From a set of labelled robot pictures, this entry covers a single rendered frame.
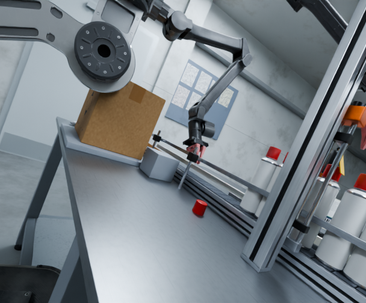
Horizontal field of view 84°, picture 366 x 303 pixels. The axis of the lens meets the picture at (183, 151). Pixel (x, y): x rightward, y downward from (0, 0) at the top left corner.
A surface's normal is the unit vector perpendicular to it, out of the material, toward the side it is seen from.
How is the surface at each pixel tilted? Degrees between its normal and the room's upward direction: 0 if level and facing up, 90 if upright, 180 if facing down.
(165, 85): 90
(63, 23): 90
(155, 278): 0
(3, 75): 90
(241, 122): 90
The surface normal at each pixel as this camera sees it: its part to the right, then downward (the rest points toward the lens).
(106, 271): 0.40, -0.92
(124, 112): 0.51, 0.27
